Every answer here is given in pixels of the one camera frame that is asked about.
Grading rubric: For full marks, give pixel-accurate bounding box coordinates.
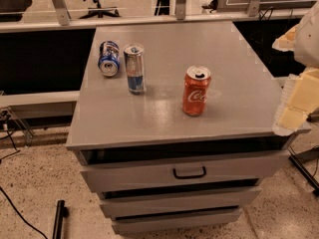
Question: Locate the blue pepsi can lying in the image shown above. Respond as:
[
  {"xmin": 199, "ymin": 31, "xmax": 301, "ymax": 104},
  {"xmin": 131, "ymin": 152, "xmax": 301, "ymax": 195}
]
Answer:
[{"xmin": 98, "ymin": 41, "xmax": 120, "ymax": 77}]

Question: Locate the dark chair at left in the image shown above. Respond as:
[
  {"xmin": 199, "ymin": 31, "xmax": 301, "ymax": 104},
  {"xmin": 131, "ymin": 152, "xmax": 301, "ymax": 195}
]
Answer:
[{"xmin": 0, "ymin": 0, "xmax": 33, "ymax": 22}]

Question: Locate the metal wire rack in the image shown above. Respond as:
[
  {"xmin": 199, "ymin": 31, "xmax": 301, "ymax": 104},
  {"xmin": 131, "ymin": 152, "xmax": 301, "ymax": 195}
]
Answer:
[{"xmin": 0, "ymin": 107, "xmax": 34, "ymax": 146}]

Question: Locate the grey drawer cabinet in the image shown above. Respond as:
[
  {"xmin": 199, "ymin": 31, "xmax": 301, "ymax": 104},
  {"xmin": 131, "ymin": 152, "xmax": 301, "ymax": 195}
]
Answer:
[{"xmin": 65, "ymin": 21, "xmax": 312, "ymax": 236}]

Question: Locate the top grey drawer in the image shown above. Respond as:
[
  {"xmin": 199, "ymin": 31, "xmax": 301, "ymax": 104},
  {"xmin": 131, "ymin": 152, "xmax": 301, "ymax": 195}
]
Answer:
[{"xmin": 81, "ymin": 150, "xmax": 289, "ymax": 192}]

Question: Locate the black drawer handle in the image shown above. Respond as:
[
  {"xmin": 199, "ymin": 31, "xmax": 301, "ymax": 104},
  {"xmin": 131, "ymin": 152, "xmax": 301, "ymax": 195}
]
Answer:
[{"xmin": 172, "ymin": 166, "xmax": 206, "ymax": 180}]

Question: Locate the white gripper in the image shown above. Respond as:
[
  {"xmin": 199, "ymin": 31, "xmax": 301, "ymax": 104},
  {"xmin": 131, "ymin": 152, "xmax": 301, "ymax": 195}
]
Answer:
[{"xmin": 272, "ymin": 1, "xmax": 319, "ymax": 136}]

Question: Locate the black cable on floor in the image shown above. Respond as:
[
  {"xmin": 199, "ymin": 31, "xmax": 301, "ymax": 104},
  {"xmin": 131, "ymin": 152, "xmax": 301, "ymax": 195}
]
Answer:
[{"xmin": 0, "ymin": 129, "xmax": 49, "ymax": 239}]

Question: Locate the grey drawer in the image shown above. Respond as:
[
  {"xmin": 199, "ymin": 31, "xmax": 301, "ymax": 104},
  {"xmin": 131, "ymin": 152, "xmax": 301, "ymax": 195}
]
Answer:
[
  {"xmin": 112, "ymin": 208, "xmax": 241, "ymax": 234},
  {"xmin": 100, "ymin": 186, "xmax": 261, "ymax": 219},
  {"xmin": 81, "ymin": 150, "xmax": 289, "ymax": 192}
]

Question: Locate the middle grey drawer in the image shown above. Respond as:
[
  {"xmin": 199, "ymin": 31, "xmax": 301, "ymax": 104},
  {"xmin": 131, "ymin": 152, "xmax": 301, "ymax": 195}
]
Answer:
[{"xmin": 100, "ymin": 186, "xmax": 261, "ymax": 219}]

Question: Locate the bottom grey drawer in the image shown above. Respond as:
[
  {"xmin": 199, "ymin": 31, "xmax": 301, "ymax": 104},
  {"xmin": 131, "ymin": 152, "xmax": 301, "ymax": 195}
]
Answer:
[{"xmin": 112, "ymin": 208, "xmax": 241, "ymax": 234}]

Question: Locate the red coca-cola can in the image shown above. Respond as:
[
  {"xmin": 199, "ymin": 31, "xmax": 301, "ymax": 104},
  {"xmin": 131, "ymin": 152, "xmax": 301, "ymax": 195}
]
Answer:
[{"xmin": 182, "ymin": 66, "xmax": 211, "ymax": 117}]

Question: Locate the silver blue redbull can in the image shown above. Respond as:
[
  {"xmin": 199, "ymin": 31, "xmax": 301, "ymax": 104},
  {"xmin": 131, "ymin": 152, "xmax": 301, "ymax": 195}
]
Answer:
[{"xmin": 124, "ymin": 43, "xmax": 146, "ymax": 95}]

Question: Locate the black bar on floor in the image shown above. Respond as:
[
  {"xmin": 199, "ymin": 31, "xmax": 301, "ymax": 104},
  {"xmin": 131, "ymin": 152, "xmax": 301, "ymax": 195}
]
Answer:
[{"xmin": 52, "ymin": 200, "xmax": 69, "ymax": 239}]

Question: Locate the black stand base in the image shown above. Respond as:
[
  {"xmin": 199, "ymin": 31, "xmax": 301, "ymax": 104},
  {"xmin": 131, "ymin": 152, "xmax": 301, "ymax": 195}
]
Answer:
[{"xmin": 289, "ymin": 145, "xmax": 319, "ymax": 197}]

